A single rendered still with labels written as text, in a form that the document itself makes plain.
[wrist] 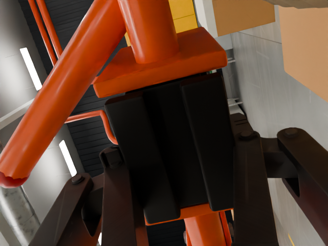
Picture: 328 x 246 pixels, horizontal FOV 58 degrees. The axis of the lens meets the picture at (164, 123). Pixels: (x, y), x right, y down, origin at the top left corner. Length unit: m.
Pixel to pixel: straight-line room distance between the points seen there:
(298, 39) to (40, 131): 0.26
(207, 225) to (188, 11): 7.26
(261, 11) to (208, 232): 1.80
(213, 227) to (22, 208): 6.26
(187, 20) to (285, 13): 7.05
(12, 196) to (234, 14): 5.30
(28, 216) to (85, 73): 6.37
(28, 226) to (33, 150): 6.38
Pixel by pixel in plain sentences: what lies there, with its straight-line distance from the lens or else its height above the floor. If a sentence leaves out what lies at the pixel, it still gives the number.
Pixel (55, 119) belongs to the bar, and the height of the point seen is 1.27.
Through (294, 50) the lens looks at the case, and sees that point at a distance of 0.36.
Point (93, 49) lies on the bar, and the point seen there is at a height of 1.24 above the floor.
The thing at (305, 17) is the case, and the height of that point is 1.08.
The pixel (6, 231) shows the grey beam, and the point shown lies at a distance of 3.18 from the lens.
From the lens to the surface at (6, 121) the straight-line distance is 8.44.
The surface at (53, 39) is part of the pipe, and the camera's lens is 8.26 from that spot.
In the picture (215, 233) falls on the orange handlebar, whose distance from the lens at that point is 0.19.
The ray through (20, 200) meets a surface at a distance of 6.37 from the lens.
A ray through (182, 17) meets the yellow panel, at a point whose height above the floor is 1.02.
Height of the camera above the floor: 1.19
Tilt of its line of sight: 7 degrees up
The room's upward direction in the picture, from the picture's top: 103 degrees counter-clockwise
